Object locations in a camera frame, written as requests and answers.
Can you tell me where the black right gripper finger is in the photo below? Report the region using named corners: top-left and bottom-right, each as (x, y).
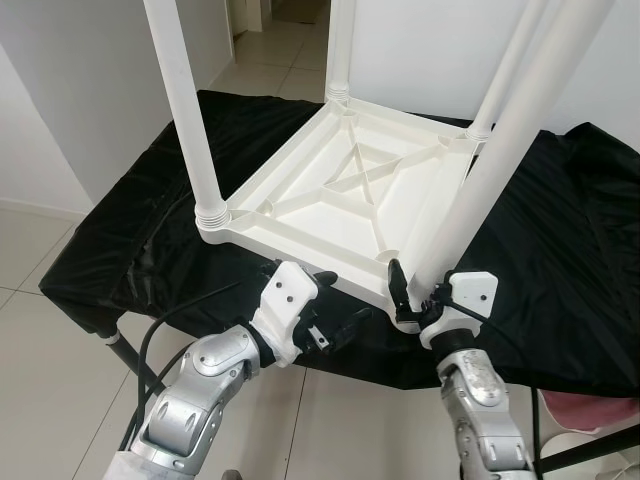
top-left (386, 257), bottom-right (411, 322)

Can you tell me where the white plastic table top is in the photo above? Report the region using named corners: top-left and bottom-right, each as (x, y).
top-left (195, 97), bottom-right (493, 313)

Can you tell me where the white plastic table leg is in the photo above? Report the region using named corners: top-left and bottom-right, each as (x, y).
top-left (143, 0), bottom-right (231, 238)
top-left (325, 0), bottom-right (358, 108)
top-left (408, 0), bottom-right (618, 303)
top-left (467, 0), bottom-right (553, 143)

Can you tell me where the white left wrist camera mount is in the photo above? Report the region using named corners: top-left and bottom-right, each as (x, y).
top-left (248, 261), bottom-right (323, 368)

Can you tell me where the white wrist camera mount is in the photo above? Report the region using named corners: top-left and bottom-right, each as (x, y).
top-left (418, 269), bottom-right (500, 351)
top-left (248, 261), bottom-right (323, 368)

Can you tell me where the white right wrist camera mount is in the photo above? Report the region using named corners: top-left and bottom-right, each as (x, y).
top-left (418, 269), bottom-right (500, 351)

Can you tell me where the white door frame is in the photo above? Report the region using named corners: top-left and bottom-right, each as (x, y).
top-left (228, 0), bottom-right (265, 38)

